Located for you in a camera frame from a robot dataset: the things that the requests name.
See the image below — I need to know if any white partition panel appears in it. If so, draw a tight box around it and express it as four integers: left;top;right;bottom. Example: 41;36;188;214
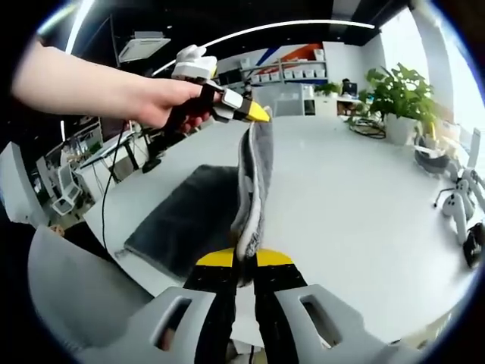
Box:
0;143;49;225

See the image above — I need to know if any grey towel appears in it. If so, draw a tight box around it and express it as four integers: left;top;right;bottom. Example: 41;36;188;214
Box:
115;108;276;289

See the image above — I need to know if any storage shelf with white boxes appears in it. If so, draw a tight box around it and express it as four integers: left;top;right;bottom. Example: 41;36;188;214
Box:
238;47;329;84

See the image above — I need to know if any white upright stand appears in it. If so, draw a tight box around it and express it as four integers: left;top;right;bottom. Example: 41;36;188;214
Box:
468;127;483;170

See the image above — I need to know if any white game controller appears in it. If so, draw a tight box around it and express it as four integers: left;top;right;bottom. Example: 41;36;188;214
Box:
442;191;475;243
433;168;482;208

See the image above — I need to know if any black screen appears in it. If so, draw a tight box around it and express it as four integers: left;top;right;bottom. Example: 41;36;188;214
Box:
217;70;243;87

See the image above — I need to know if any black coiled cable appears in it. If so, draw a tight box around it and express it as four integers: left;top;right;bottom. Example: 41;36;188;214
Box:
348;117;387;140

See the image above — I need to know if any long curved ceiling light strip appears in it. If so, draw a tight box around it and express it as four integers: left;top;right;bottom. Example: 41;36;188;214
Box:
64;0;95;54

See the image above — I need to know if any person's left hand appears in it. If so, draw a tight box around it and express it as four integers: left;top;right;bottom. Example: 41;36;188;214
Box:
128;77;224;134

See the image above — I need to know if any small green potted plant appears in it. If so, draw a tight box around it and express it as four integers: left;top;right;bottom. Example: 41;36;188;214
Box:
314;81;342;98

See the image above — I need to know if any grey translucent box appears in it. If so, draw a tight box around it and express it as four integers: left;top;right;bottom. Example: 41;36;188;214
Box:
252;83;306;117

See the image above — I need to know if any white mesh office chair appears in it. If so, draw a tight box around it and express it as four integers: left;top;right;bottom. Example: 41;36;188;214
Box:
51;165;83;214

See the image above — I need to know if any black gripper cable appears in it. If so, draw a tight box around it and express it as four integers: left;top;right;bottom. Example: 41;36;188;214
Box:
100;119;128;249

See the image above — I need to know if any white headset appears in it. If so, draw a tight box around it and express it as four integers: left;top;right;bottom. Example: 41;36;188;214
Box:
413;146;450;175

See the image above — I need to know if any large green potted plant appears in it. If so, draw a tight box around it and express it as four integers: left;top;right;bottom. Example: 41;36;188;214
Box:
346;62;443;146

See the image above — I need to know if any straight ceiling light strip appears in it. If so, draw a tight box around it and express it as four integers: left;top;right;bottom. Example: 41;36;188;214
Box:
151;18;380;77

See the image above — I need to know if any ceiling air conditioner unit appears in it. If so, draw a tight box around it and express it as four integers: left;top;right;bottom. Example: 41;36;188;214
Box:
117;30;171;64

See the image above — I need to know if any white side desk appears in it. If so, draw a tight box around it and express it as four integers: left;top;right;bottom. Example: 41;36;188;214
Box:
77;132;139;179

